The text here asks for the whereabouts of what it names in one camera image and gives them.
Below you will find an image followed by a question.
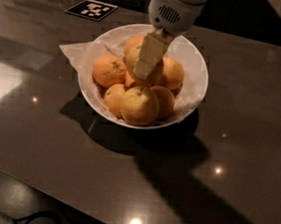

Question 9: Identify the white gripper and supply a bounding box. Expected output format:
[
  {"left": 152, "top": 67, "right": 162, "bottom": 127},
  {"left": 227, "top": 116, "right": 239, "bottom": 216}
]
[{"left": 133, "top": 0, "right": 207, "bottom": 81}]

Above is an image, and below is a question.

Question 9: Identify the white bowl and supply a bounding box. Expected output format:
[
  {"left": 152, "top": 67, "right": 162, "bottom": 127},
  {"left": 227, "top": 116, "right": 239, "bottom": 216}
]
[{"left": 72, "top": 17, "right": 214, "bottom": 136}]

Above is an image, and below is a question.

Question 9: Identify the front yellowish orange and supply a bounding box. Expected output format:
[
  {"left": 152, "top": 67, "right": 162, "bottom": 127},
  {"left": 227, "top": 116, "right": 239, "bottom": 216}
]
[{"left": 120, "top": 87, "right": 159, "bottom": 127}]

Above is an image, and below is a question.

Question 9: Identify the white paper liner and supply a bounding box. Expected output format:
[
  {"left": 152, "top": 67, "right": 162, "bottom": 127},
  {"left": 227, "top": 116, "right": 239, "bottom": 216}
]
[{"left": 51, "top": 14, "right": 203, "bottom": 130}]

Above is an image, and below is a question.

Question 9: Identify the black white fiducial marker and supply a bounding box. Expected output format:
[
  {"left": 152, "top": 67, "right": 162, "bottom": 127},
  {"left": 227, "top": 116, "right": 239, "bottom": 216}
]
[{"left": 65, "top": 0, "right": 119, "bottom": 22}]

